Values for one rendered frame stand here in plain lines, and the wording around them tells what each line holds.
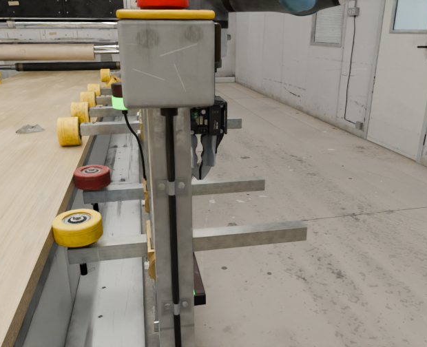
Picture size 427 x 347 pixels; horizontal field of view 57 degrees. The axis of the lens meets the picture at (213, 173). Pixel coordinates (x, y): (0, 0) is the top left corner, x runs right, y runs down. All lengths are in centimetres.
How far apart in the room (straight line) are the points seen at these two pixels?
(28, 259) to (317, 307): 155
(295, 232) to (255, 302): 122
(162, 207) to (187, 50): 14
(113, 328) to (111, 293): 12
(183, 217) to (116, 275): 72
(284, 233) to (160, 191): 45
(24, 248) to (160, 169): 37
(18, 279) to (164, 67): 38
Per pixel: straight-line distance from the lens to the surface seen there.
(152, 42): 30
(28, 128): 141
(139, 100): 30
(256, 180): 98
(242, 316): 188
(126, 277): 105
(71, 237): 68
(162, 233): 36
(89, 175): 91
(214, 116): 63
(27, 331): 66
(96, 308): 97
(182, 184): 34
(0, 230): 73
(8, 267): 62
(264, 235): 75
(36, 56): 349
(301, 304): 198
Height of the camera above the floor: 121
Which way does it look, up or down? 20 degrees down
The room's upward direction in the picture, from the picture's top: straight up
